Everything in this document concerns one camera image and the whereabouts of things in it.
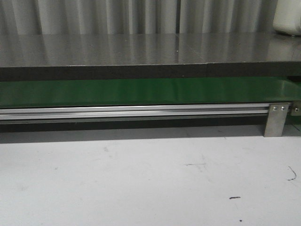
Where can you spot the grey pleated curtain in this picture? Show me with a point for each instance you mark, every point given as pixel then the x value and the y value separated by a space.
pixel 135 16

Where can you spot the steel conveyor end plate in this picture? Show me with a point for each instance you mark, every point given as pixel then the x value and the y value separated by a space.
pixel 295 108

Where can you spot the green conveyor belt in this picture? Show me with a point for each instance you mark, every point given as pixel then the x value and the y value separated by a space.
pixel 18 94

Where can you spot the aluminium conveyor side rail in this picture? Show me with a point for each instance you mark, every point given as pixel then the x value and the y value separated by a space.
pixel 129 111

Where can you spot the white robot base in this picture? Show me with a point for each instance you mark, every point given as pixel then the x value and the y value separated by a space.
pixel 287 17

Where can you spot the steel conveyor support bracket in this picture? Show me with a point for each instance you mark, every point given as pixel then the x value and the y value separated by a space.
pixel 276 119

